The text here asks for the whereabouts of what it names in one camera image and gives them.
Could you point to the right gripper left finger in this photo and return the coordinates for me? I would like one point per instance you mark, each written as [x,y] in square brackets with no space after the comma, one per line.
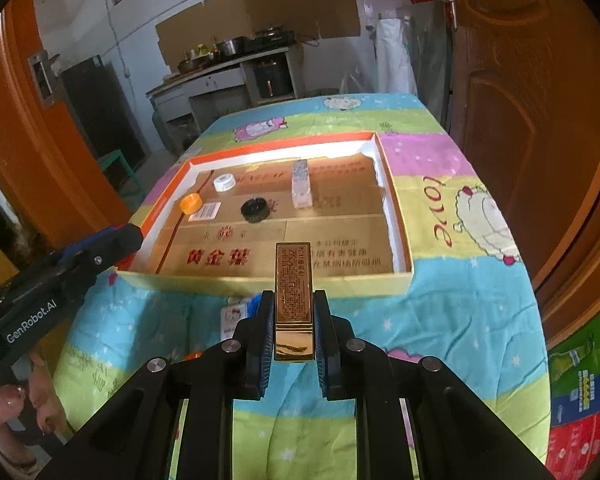
[259,353]

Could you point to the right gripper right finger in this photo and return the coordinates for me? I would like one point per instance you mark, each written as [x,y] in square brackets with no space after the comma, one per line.
[331,334]

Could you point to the white hello kitty box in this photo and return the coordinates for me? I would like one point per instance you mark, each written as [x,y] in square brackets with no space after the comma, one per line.
[230,316]

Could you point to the gold lighter box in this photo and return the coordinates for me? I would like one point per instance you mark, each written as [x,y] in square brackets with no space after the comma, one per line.
[293,317]

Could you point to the black bottle cap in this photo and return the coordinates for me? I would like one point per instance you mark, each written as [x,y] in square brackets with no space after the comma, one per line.
[255,210]

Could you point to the clear plastic rectangular box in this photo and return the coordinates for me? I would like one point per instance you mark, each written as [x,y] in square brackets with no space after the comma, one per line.
[301,192]

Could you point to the orange bottle cap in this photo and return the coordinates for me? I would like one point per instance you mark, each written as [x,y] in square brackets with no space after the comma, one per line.
[190,203]

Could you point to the white round cap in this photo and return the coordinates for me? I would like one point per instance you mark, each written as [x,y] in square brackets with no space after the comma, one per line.
[224,183]

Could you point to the blue bottle cap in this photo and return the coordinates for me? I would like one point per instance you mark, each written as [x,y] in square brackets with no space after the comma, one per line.
[253,305]

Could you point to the operator left hand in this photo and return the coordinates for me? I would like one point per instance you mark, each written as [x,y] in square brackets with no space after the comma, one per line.
[16,459]

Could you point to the shallow orange-rimmed cardboard tray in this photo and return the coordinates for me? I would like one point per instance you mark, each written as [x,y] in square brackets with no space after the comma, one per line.
[356,230]

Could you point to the colourful cartoon tablecloth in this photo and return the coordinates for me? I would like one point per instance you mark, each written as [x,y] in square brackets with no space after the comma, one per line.
[466,333]

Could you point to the left wooden door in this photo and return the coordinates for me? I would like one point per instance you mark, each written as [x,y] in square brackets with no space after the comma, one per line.
[46,170]

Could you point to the wooden door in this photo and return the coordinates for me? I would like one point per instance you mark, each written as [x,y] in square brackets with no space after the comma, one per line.
[46,170]
[526,114]

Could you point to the kitchen counter cabinet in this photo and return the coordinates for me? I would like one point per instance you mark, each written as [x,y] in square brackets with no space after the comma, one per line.
[187,105]

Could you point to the green beer carton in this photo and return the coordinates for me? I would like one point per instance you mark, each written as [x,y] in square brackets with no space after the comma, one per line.
[574,367]

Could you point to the red carton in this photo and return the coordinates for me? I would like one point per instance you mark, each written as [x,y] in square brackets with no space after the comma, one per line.
[573,447]

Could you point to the white hanging plastic bag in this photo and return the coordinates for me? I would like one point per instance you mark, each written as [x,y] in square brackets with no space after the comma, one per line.
[394,68]

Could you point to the metal cooking pot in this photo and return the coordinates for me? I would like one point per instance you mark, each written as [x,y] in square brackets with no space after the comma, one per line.
[232,47]

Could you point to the right wooden door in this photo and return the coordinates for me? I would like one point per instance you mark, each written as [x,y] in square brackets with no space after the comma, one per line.
[526,114]

